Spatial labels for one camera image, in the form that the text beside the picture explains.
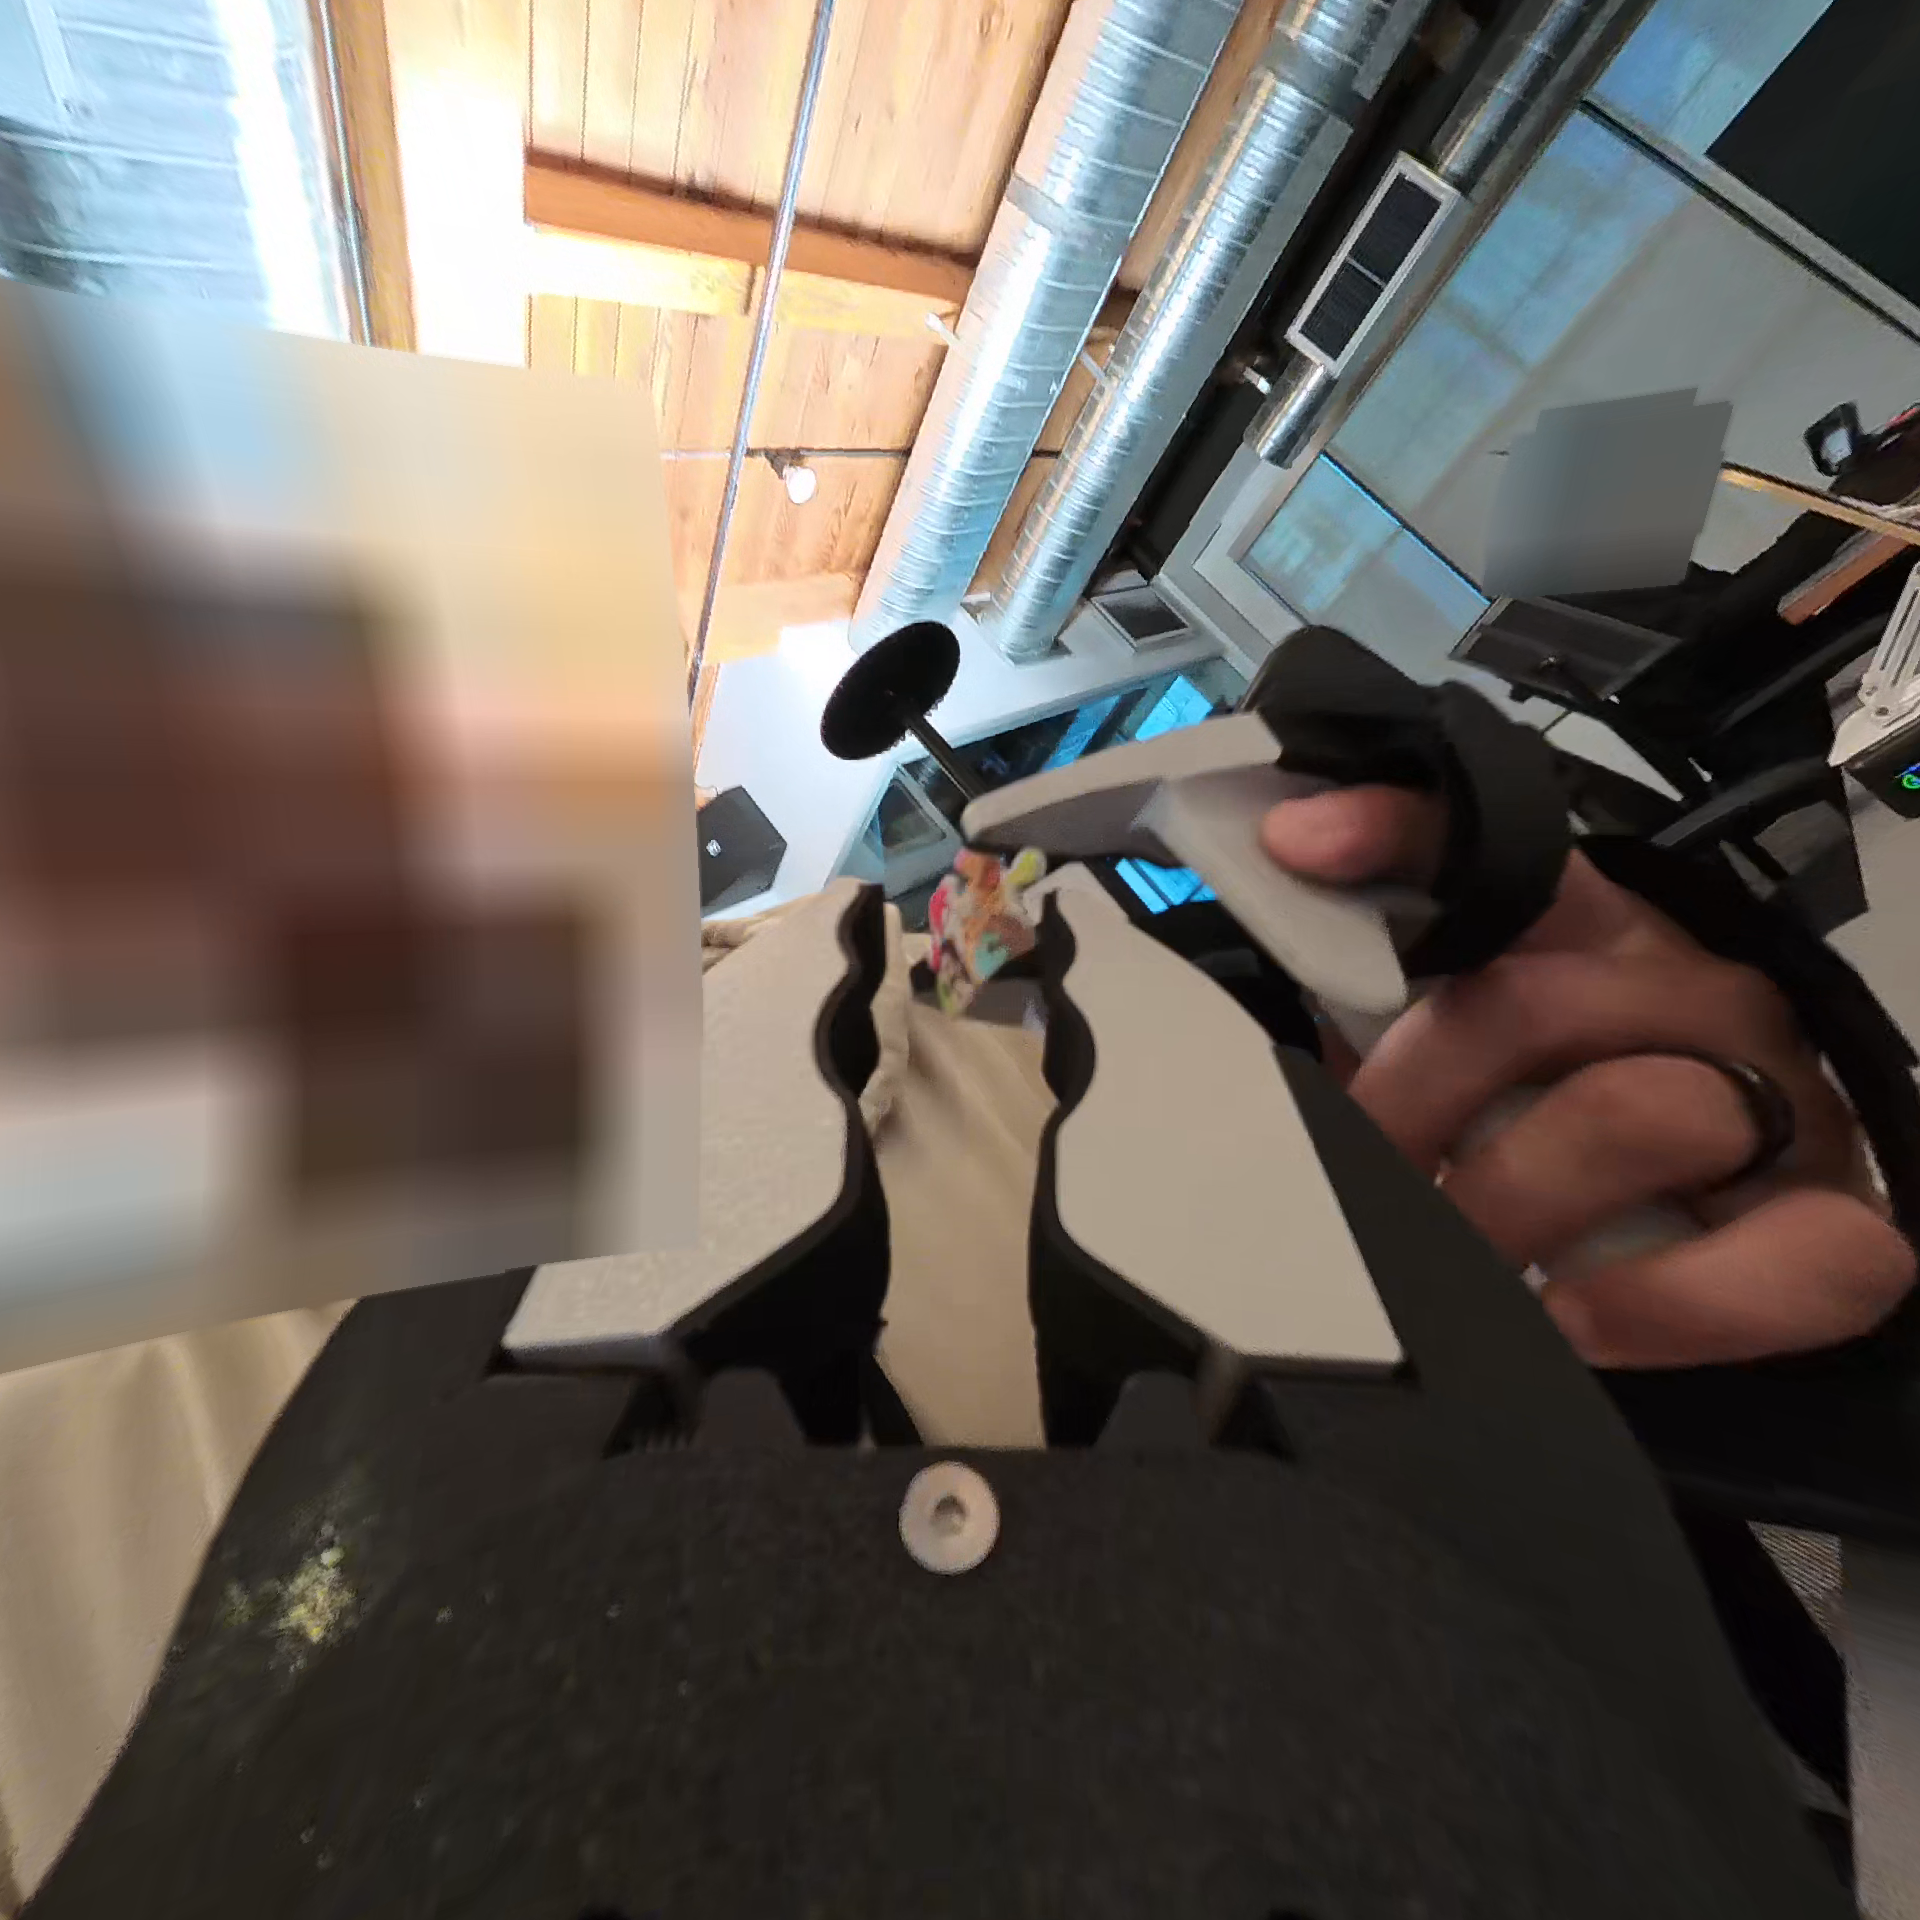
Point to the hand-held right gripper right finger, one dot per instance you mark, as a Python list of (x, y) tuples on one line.
[(1215, 1200)]

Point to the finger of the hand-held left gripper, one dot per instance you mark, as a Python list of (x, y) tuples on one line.
[(1109, 786), (1291, 930)]

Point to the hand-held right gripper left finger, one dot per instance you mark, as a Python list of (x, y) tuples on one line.
[(765, 1078)]

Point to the colourful puzzle piece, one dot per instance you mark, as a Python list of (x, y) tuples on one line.
[(975, 930)]

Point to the person's left hand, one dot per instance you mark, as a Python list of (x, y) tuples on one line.
[(1622, 1020)]

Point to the person's beige sweatshirt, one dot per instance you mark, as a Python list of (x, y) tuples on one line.
[(960, 1170)]

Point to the black speaker box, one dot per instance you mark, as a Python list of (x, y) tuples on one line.
[(744, 849)]

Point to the black round disc on rod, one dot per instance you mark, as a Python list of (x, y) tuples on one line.
[(886, 698)]

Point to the ceiling lamp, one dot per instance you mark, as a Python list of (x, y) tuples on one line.
[(798, 480)]

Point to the ceiling vent grille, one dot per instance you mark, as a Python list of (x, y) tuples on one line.
[(1372, 264)]

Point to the silver ventilation duct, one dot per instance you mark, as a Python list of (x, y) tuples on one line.
[(1037, 299), (1186, 330)]

